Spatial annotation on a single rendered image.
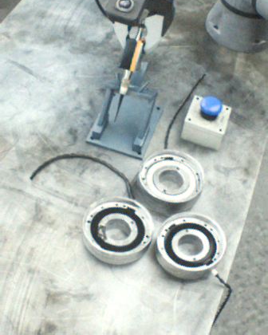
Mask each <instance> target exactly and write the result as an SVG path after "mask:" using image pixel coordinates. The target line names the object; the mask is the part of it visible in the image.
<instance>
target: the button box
mask: <svg viewBox="0 0 268 335"><path fill-rule="evenodd" d="M201 100H202V98H201V97H199V96H196V95H195V97H194V99H193V101H192V104H191V107H190V109H189V112H188V114H187V117H186V120H185V121H184V126H183V131H182V135H181V139H182V140H186V141H189V142H192V143H195V144H199V145H202V146H204V147H207V148H209V149H211V150H214V151H218V150H219V145H220V143H221V140H222V138H223V134H224V132H225V130H226V126H227V122H228V120H229V116H230V114H231V108H228V107H226V106H223V105H222V107H223V110H222V112H221V113H220V114H218V115H216V116H209V114H207V113H205V112H203V111H202V110H201V108H200V107H199V104H200V101H201Z"/></svg>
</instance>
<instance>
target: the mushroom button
mask: <svg viewBox="0 0 268 335"><path fill-rule="evenodd" d="M199 107H200V108H201V110H202V111H203V112H205V113H207V114H209V116H216V115H218V114H220V113H221V112H222V110H223V107H222V103H221V101H220V100H219V99H218V98H216V97H204V98H203V99H202V100H201V101H200V104H199Z"/></svg>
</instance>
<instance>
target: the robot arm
mask: <svg viewBox="0 0 268 335"><path fill-rule="evenodd" d="M174 1H175V0H108V4H107V6H106V7H105V9H106V16H107V19H108V20H110V21H112V23H113V25H114V29H115V31H116V34H117V37H118V38H119V41H120V43H121V45H122V46H123V47H124V48H125V45H126V41H127V40H128V39H130V37H129V32H130V30H131V29H132V27H134V26H136V25H137V24H138V22H139V20H140V18H141V15H142V13H143V11H144V10H147V11H148V12H149V13H148V15H147V17H146V18H145V21H144V24H145V27H146V29H148V33H147V35H146V37H145V41H146V44H145V45H144V54H145V55H149V54H150V52H152V51H153V50H154V49H155V48H156V47H157V46H158V44H159V43H160V41H161V39H162V38H163V36H164V35H165V34H166V32H167V31H168V29H169V27H170V25H171V24H172V22H173V20H174V17H175V7H174V5H173V3H174ZM206 28H207V32H208V33H209V34H210V36H211V37H212V38H213V39H214V40H215V41H216V42H218V43H219V44H220V45H223V46H225V47H227V48H228V49H230V50H234V51H237V52H241V53H257V52H261V51H263V50H264V49H265V48H267V46H268V0H218V1H217V2H216V3H215V5H214V6H213V8H211V11H210V13H209V14H208V15H207V20H206Z"/></svg>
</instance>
